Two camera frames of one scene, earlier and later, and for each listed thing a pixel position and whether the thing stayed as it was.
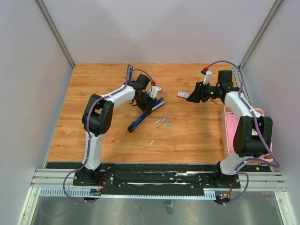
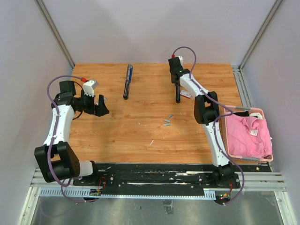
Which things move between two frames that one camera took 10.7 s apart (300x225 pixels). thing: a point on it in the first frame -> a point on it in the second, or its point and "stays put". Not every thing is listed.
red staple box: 183,94 stays put
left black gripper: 147,108 -> 99,110
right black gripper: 198,94 -> 172,82
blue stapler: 129,73 stays put
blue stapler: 156,103 -> 177,90
